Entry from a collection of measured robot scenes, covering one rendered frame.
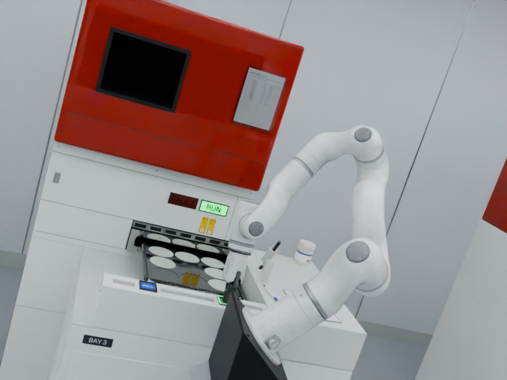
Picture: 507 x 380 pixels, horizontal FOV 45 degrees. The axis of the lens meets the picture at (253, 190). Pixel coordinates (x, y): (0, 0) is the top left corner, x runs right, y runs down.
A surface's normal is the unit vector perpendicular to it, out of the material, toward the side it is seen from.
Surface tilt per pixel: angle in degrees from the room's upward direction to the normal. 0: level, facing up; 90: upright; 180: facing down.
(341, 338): 90
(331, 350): 90
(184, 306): 90
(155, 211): 90
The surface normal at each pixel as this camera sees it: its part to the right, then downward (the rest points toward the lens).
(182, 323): 0.21, 0.28
